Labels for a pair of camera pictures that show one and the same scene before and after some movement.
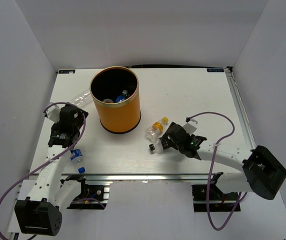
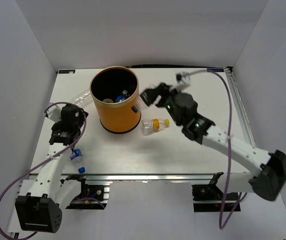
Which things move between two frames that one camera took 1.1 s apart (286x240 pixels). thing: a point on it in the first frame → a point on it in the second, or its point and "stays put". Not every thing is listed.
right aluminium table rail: [235, 93] stays put
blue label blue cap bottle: [76, 157] stays put
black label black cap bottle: [157, 147] → [136, 108]
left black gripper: [80, 117] stays put
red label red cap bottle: [108, 100] stays put
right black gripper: [171, 144] → [163, 90]
